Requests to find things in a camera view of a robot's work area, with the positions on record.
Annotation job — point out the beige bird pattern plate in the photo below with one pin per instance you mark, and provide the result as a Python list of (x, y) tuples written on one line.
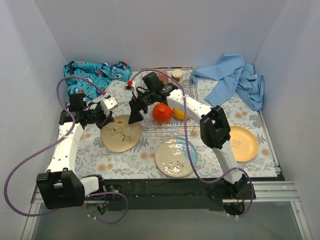
[(119, 136)]

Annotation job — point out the blue shark pattern cloth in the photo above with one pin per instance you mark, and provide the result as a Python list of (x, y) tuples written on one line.
[(86, 77)]

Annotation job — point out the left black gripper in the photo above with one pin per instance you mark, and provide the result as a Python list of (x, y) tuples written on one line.
[(101, 117)]

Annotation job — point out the plain orange plate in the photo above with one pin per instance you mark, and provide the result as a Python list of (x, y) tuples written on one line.
[(244, 144)]

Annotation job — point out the pink mug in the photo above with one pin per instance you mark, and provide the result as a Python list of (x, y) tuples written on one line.
[(162, 75)]

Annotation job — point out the floral table mat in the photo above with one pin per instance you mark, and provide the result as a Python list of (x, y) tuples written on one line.
[(92, 157)]

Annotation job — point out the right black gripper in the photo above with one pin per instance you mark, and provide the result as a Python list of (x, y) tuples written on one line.
[(137, 105)]

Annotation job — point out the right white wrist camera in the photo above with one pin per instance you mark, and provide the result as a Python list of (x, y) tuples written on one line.
[(131, 86)]

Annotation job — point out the steel tumbler cup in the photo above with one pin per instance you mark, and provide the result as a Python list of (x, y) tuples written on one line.
[(177, 75)]

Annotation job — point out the beige and blue plate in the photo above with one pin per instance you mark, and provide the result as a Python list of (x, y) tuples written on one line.
[(171, 158)]

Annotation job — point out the yellow bowl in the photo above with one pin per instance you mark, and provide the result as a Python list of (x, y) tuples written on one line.
[(178, 114)]

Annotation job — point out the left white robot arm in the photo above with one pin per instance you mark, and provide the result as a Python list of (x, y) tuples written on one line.
[(58, 185)]

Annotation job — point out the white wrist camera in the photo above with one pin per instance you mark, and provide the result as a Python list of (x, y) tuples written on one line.
[(131, 86), (108, 103)]

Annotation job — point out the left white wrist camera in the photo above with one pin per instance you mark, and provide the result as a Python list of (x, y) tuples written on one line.
[(108, 103)]

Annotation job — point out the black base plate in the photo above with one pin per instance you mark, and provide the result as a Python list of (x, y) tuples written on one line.
[(172, 194)]

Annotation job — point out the red orange bowl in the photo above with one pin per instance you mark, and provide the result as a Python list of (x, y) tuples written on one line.
[(162, 113)]

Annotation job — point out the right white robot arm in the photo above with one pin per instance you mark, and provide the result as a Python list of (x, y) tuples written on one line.
[(213, 123)]

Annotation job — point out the aluminium frame rail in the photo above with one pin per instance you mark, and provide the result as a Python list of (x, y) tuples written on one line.
[(275, 214)]

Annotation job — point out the light blue shirt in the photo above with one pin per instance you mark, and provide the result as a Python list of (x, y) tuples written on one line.
[(233, 75)]

